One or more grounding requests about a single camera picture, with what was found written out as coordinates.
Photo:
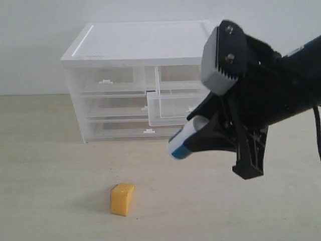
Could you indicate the yellow cheese wedge block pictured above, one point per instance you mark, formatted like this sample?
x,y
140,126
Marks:
x,y
120,198

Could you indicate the blue white cylindrical bottle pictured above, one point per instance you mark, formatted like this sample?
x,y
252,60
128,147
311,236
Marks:
x,y
176,146

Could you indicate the wide clear drawer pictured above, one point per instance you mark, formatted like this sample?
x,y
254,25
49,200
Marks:
x,y
108,107
114,129

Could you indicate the white plastic drawer cabinet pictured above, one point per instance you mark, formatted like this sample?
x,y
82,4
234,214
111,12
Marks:
x,y
137,44

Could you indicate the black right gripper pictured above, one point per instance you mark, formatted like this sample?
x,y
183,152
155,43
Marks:
x,y
245,101

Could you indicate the middle wide clear drawer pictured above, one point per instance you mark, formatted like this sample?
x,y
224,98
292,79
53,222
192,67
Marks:
x,y
108,107

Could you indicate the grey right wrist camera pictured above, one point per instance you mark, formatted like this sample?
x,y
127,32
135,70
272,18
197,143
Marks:
x,y
224,58

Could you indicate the bottom wide clear drawer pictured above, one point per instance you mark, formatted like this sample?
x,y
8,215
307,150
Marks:
x,y
114,129

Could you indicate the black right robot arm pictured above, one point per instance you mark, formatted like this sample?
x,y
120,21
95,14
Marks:
x,y
273,88

